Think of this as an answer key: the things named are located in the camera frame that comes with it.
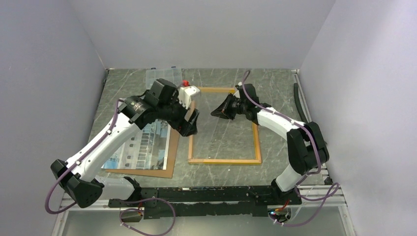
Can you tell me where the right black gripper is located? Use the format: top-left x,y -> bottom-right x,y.
211,92 -> 247,120

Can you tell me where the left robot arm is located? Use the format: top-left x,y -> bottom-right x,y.
51,79 -> 200,208

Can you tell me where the brown backing board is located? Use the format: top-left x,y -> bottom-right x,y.
99,128 -> 180,178

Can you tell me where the black corrugated hose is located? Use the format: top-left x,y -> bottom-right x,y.
293,83 -> 309,124

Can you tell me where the clear plastic organizer box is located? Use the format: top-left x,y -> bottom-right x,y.
146,66 -> 183,89

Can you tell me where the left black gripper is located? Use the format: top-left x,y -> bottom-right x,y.
157,92 -> 199,136

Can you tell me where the yellow wooden picture frame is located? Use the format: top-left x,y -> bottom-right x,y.
187,87 -> 262,165

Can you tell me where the aluminium rail frame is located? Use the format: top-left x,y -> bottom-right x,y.
65,178 -> 344,227

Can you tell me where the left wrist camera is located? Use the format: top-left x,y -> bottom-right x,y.
178,80 -> 201,110

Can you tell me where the building photo print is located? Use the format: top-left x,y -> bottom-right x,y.
101,120 -> 171,170

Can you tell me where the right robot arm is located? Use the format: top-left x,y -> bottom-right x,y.
211,84 -> 329,204

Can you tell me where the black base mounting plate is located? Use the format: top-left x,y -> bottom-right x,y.
108,185 -> 302,219

